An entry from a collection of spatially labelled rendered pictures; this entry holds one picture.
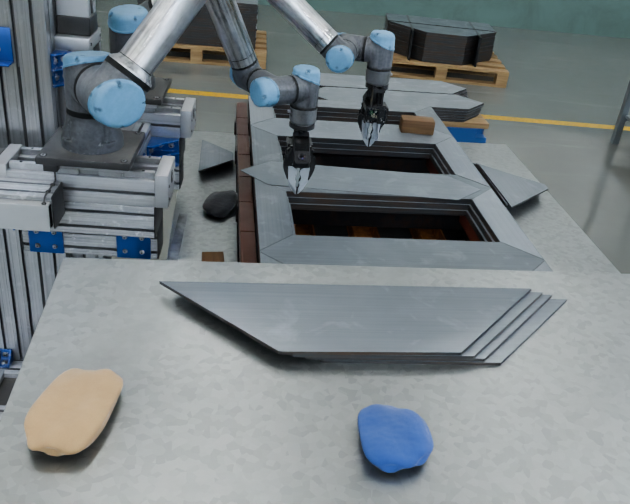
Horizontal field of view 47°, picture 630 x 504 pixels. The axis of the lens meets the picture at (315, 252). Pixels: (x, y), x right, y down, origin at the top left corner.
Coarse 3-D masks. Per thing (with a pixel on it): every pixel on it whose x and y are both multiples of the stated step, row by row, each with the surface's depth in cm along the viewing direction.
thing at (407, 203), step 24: (336, 120) 280; (336, 144) 249; (360, 144) 251; (384, 144) 252; (408, 144) 253; (432, 144) 254; (288, 192) 208; (312, 192) 209; (336, 192) 211; (360, 192) 212; (480, 192) 221; (480, 216) 208; (480, 240) 204
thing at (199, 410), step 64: (64, 320) 114; (128, 320) 116; (192, 320) 118; (576, 320) 129; (128, 384) 103; (192, 384) 104; (256, 384) 105; (320, 384) 107; (384, 384) 108; (448, 384) 110; (512, 384) 111; (576, 384) 113; (0, 448) 90; (128, 448) 92; (192, 448) 93; (256, 448) 94; (320, 448) 95; (448, 448) 98; (512, 448) 99; (576, 448) 100
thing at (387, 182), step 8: (376, 176) 224; (384, 176) 224; (392, 176) 225; (376, 184) 218; (384, 184) 219; (392, 184) 219; (400, 184) 220; (384, 192) 214; (392, 192) 214; (400, 192) 215
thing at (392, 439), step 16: (368, 416) 98; (384, 416) 98; (400, 416) 98; (416, 416) 99; (368, 432) 96; (384, 432) 95; (400, 432) 95; (416, 432) 96; (368, 448) 93; (384, 448) 93; (400, 448) 93; (416, 448) 94; (432, 448) 95; (384, 464) 91; (400, 464) 92; (416, 464) 92
